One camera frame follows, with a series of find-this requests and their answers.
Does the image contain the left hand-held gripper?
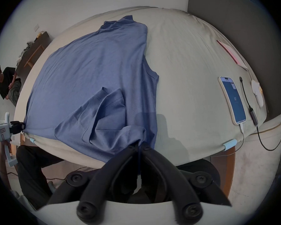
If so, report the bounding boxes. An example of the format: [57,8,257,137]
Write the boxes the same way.
[0,112,25,167]

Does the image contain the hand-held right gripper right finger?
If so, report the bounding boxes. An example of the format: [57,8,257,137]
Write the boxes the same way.
[141,144,233,224]

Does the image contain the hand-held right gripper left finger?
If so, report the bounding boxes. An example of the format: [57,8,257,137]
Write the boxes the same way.
[47,144,141,224]

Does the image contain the blue shirt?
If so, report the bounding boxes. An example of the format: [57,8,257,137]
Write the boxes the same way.
[22,15,160,163]

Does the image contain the person's left hand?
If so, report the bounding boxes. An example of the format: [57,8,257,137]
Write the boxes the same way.
[0,142,10,165]

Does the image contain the person's legs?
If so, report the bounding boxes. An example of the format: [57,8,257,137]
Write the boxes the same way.
[16,145,222,210]

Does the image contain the dark wooden desk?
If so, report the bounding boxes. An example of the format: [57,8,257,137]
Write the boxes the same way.
[15,31,52,75]

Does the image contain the phone with white case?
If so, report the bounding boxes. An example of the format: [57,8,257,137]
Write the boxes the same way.
[218,76,247,125]

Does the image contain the bed with beige sheet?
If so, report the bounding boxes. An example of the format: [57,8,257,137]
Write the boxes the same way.
[14,6,281,196]

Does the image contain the small white soft object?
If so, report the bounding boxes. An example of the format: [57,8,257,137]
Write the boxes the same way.
[251,79,265,108]

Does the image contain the pink card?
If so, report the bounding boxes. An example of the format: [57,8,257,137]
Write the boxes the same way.
[217,40,249,70]

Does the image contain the dark grey padded headboard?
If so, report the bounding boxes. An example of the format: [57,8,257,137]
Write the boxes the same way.
[187,0,281,121]

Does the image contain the black cable with adapter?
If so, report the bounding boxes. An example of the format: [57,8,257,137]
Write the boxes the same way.
[239,77,281,152]

